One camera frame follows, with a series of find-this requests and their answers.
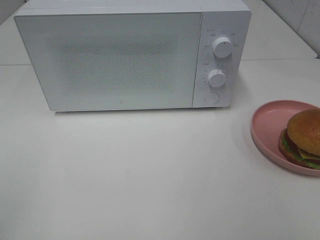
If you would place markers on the white round door button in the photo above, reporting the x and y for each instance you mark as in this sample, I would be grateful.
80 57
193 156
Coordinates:
212 98

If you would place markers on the white round knob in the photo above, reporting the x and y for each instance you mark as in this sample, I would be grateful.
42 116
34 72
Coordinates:
216 78
222 46

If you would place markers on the pink round plate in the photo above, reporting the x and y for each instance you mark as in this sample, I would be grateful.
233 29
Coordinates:
267 123

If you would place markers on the burger with lettuce and cheese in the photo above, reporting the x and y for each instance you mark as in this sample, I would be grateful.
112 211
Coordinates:
299 142

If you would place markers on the white microwave door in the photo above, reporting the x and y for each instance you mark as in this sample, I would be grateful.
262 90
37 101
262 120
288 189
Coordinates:
113 62

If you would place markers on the white microwave oven body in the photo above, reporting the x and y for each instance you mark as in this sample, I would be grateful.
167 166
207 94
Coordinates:
218 17

